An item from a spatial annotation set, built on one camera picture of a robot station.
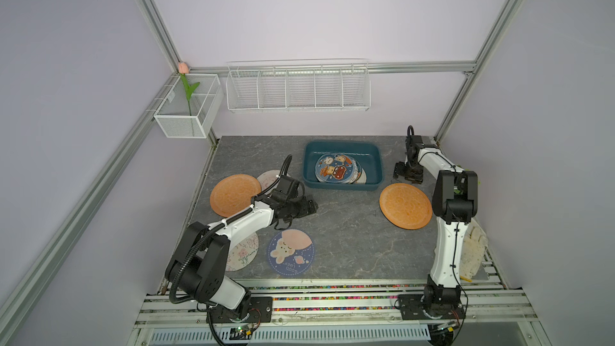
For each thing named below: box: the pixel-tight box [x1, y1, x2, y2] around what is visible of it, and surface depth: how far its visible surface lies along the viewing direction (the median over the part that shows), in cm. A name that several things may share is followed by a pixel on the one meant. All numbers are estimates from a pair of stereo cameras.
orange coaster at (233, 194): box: [209, 173, 262, 218], surface depth 104 cm
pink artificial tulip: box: [177, 61, 201, 117], surface depth 92 cm
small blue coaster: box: [314, 153, 356, 184], surface depth 110 cm
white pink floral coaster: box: [225, 232, 259, 272], surface depth 86 cm
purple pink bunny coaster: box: [267, 228, 315, 277], surface depth 87 cm
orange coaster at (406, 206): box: [379, 182, 433, 230], surface depth 98 cm
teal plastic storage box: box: [302, 140, 385, 191], surface depth 110 cm
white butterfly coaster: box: [354, 167, 367, 185], surface depth 107 cm
